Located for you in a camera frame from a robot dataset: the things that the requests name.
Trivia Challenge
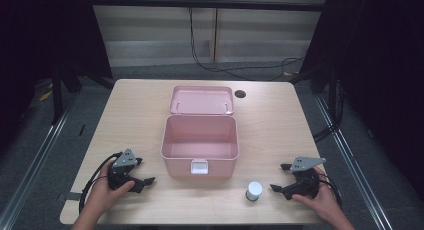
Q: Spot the black horizontal frame bar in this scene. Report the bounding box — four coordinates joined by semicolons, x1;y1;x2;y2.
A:
89;0;330;13

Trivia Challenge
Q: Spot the black floor cable bundle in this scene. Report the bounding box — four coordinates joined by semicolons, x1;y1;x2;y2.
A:
312;78;346;143

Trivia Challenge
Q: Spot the small white-capped bottle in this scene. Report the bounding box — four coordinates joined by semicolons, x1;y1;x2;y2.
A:
245;181;264;202

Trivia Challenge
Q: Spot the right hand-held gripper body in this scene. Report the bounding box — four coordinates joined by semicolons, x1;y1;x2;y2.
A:
284;156;327;201

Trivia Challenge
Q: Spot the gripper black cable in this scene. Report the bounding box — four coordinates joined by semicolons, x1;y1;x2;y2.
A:
78;151;124;215
317;172;343;210

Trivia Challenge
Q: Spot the aluminium floor rail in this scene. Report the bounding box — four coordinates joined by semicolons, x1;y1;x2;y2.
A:
0;93;81;230
314;93;396;230

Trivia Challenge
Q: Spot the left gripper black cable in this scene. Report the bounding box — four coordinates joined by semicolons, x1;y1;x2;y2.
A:
78;151;124;215

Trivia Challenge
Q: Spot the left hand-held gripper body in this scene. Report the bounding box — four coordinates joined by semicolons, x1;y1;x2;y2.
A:
106;148;140;192

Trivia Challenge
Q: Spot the person's left hand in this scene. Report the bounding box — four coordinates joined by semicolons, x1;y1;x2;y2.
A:
86;159;136;215

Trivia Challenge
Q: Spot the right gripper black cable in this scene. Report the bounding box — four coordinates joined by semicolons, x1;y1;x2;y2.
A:
317;172;343;210

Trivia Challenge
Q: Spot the person's right hand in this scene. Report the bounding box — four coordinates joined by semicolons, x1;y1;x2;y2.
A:
291;166;341;223

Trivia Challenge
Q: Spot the black metal stand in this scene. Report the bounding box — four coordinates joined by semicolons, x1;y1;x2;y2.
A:
50;64;84;126

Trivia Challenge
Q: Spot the pink storage box with lid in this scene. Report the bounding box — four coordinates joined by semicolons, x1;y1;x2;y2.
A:
160;85;240;179

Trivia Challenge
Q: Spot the yellow floor tape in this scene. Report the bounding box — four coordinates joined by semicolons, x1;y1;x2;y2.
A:
37;83;54;103

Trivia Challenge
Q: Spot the black hanging wall cable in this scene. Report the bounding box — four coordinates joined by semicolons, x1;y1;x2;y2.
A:
188;6;305;82

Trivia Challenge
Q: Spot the black curtain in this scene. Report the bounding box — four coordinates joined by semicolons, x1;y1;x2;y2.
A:
0;0;114;154
299;0;424;194

